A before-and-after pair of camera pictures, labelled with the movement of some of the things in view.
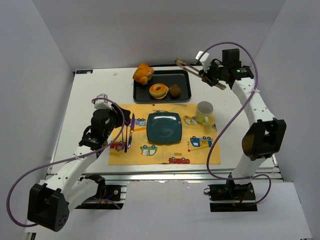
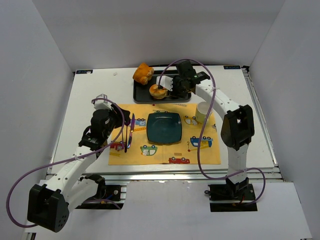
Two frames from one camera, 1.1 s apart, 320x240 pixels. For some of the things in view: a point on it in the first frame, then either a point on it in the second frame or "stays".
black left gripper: [124, 115] stays
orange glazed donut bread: [158, 91] stays
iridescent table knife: [131, 130] stays
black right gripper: [210, 76] to [174, 89]
